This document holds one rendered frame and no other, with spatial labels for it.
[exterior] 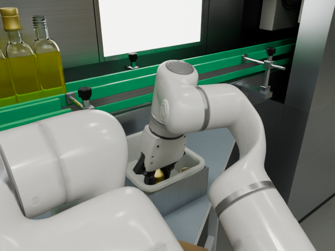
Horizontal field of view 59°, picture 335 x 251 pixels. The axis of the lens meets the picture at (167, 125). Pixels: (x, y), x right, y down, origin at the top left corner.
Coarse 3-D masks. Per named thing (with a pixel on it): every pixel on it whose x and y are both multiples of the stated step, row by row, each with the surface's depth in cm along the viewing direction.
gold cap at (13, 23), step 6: (0, 12) 61; (6, 12) 61; (12, 12) 61; (6, 18) 61; (12, 18) 62; (18, 18) 63; (6, 24) 62; (12, 24) 62; (18, 24) 63; (6, 30) 62; (12, 30) 62
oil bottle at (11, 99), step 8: (0, 48) 63; (0, 56) 62; (0, 64) 63; (0, 72) 63; (8, 72) 64; (0, 80) 64; (8, 80) 65; (0, 88) 64; (8, 88) 65; (0, 96) 65; (8, 96) 66; (0, 104) 66; (8, 104) 66
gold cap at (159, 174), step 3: (156, 171) 69; (159, 171) 69; (162, 171) 69; (156, 174) 68; (159, 174) 68; (162, 174) 68; (156, 177) 67; (159, 177) 68; (162, 177) 68; (156, 180) 68; (159, 180) 68; (162, 180) 68; (156, 183) 68
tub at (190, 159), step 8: (128, 136) 79; (136, 136) 80; (128, 144) 79; (136, 144) 80; (136, 152) 81; (192, 152) 72; (128, 160) 80; (136, 160) 81; (184, 160) 74; (192, 160) 71; (200, 160) 69; (128, 168) 78; (176, 168) 77; (192, 168) 66; (200, 168) 67; (128, 176) 64; (136, 176) 75; (144, 176) 75; (176, 176) 63; (184, 176) 64; (136, 184) 62; (144, 184) 61; (160, 184) 61; (168, 184) 62
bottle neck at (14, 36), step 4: (8, 32) 63; (12, 32) 63; (16, 32) 63; (20, 32) 64; (8, 36) 63; (12, 36) 63; (16, 36) 64; (20, 36) 64; (8, 40) 64; (12, 40) 64; (16, 40) 64; (20, 40) 64
